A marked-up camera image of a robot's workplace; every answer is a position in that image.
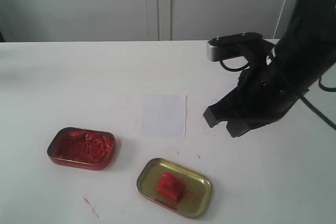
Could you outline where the white cabinet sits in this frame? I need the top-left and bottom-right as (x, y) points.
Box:
(1, 0), (296, 42)

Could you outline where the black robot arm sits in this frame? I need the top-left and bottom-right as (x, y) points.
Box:
(203, 0), (335, 137)

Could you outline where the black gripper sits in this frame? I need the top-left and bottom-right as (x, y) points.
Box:
(203, 39), (306, 137)

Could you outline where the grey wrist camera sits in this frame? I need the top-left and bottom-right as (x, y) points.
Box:
(206, 32), (263, 62)

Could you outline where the red ink tin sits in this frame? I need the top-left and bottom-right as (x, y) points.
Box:
(47, 127), (117, 170)

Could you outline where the red stamp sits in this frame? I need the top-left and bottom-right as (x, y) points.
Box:
(156, 172), (185, 202)

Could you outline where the white paper sheet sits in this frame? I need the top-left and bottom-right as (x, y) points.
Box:
(140, 94), (187, 138)

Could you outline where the black cable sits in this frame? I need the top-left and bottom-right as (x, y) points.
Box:
(219, 57), (336, 131)

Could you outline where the gold tin lid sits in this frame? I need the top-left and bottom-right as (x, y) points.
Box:
(136, 158), (212, 218)

